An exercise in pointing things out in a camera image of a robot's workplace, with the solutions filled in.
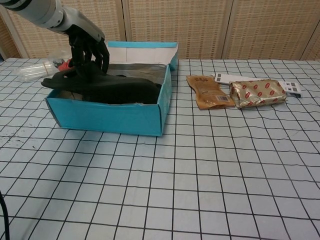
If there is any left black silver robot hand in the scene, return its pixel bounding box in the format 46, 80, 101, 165
61, 7, 111, 75

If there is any blue cardboard shoe box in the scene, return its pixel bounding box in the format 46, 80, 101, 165
45, 41, 180, 137

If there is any clear plastic tube bundle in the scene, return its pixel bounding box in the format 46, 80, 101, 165
13, 61, 55, 82

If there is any woven bamboo folding screen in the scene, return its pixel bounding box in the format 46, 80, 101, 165
0, 0, 320, 61

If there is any brown snack pouch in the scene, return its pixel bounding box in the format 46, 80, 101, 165
186, 74, 236, 111

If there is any white paper strip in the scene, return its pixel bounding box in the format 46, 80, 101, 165
218, 79, 303, 99
215, 72, 301, 88

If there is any blue checkered tablecloth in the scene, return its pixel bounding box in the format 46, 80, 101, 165
0, 57, 320, 240

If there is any gold foil packet red print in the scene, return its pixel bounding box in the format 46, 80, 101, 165
228, 78, 288, 110

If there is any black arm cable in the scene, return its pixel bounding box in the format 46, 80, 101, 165
0, 191, 10, 240

